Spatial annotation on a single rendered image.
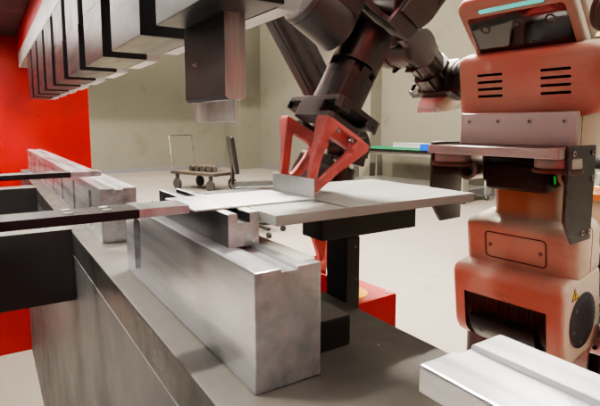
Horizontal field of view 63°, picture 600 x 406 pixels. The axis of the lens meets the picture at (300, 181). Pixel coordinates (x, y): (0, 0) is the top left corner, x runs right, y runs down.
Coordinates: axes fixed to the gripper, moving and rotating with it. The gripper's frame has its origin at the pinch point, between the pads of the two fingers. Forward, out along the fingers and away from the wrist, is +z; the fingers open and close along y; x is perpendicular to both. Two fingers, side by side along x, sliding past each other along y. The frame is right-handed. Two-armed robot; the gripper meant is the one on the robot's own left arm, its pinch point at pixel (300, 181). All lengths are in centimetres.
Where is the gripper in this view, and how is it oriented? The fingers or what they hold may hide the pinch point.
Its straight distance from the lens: 54.6
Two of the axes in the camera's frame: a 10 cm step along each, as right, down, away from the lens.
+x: 7.3, 4.4, 5.3
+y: 5.4, 1.1, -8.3
